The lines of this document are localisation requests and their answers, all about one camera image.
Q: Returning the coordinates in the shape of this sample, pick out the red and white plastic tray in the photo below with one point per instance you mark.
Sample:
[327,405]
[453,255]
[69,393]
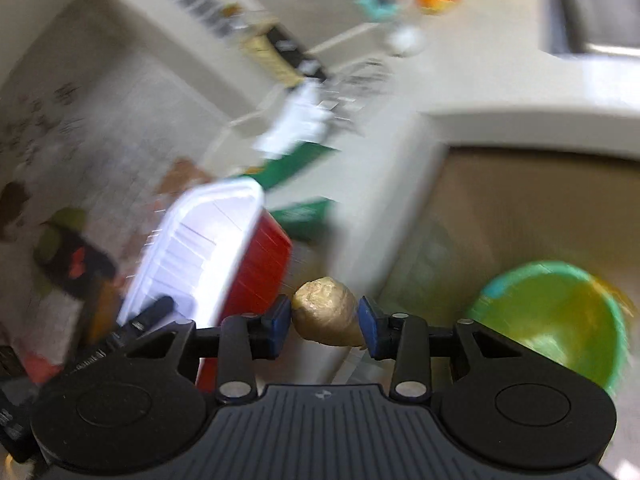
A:
[200,260]

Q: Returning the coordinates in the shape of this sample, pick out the teal small item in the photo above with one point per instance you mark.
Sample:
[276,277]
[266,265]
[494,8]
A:
[380,2]

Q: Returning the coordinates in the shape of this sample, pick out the beige cabinet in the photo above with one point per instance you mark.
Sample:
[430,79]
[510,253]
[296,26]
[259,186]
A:
[525,200]

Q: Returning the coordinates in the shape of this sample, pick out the green plastic bin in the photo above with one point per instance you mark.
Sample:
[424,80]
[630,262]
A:
[555,320]

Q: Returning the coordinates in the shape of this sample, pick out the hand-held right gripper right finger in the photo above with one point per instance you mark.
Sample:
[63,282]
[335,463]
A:
[371,329]

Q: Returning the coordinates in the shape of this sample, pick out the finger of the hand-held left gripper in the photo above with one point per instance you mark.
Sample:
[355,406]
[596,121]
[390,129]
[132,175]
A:
[150,316]

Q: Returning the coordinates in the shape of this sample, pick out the white crumpled paper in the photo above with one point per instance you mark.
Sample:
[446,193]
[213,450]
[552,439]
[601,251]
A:
[295,120]

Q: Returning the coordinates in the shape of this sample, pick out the white round cup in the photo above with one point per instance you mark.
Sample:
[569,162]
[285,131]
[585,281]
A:
[406,40]

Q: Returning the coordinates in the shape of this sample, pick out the steel sink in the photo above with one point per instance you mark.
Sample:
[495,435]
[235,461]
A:
[590,15]

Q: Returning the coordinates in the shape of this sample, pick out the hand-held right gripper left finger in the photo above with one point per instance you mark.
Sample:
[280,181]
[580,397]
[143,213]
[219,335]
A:
[279,327]

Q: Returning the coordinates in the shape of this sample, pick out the green snack packet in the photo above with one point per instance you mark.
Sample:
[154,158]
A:
[295,166]
[306,217]

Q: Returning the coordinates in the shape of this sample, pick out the brown cardboard piece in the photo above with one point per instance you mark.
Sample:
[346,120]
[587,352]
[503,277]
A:
[181,176]

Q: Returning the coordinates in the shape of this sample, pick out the black and beige box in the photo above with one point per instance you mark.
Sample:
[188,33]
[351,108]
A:
[285,55]

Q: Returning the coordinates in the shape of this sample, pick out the black and orange object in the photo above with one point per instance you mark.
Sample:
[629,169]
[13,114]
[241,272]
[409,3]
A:
[70,260]

